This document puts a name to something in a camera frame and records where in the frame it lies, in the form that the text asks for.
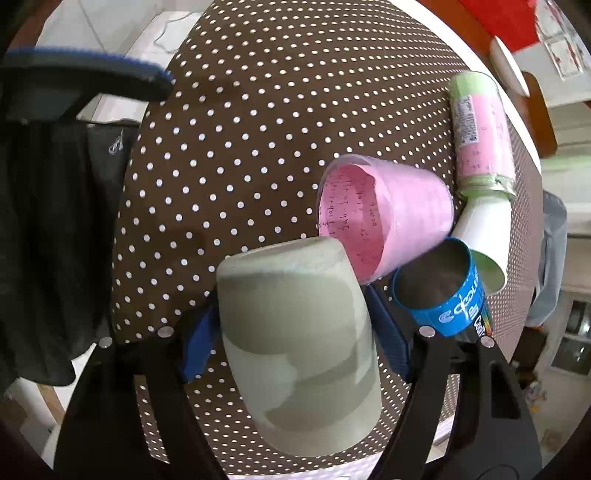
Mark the white plate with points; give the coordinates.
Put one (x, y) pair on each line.
(508, 64)

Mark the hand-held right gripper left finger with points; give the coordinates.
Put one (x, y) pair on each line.
(199, 341)

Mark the red sheet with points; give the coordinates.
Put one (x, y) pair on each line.
(503, 18)

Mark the blue label metal can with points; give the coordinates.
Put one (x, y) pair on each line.
(461, 309)

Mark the black garment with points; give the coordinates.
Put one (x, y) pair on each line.
(51, 254)

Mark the grey-blue cloth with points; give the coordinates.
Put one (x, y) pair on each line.
(549, 258)

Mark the brown wooden board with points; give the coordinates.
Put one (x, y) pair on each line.
(540, 115)

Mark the white paper cup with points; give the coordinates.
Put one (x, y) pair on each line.
(485, 230)

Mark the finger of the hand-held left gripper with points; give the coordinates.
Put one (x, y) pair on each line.
(92, 76)

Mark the clear plastic packet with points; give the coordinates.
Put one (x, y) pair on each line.
(561, 41)

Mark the brown polka-dot tablecloth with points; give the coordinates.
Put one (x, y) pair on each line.
(254, 138)

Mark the clear cup with pink paper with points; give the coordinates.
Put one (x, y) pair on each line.
(406, 207)

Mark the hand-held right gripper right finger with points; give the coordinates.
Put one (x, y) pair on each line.
(392, 339)

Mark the grey-green cup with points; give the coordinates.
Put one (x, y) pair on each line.
(295, 346)

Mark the green and pink cylinder container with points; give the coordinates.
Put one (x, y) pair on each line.
(485, 138)

